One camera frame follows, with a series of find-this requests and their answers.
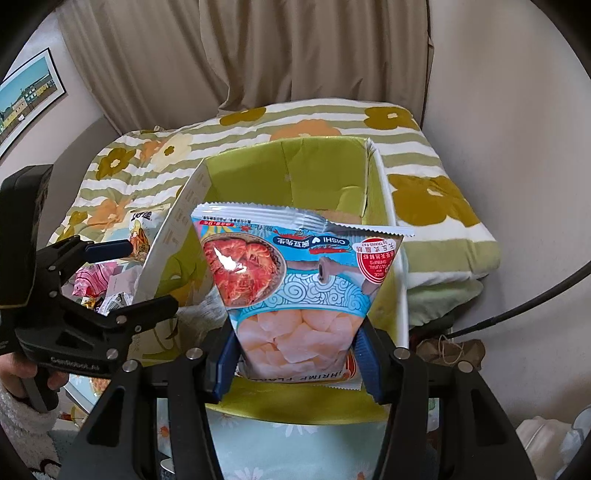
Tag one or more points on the white orange chips bag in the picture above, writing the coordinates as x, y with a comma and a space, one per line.
139, 227

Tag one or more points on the grey headboard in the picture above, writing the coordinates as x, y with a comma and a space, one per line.
67, 175

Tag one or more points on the daisy print tablecloth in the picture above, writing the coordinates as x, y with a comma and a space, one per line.
253, 449

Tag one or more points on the yellow-green cardboard box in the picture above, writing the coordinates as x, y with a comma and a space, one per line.
340, 178

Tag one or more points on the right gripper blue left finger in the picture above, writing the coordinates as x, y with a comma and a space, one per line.
119, 438

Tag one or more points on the beige curtain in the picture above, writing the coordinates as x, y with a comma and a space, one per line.
173, 63

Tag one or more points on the white shrimp chips bag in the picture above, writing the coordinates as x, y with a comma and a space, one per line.
296, 286

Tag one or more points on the floral striped quilt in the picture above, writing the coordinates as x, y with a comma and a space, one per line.
449, 255

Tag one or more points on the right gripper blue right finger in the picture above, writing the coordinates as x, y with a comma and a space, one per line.
442, 417

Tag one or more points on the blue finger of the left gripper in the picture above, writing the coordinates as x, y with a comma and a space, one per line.
74, 327
70, 254

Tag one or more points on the person left hand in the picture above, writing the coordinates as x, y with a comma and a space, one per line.
14, 369

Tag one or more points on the pink snack packet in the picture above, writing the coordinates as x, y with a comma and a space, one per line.
92, 280

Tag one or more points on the framed houses picture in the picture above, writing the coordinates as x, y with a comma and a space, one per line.
26, 93

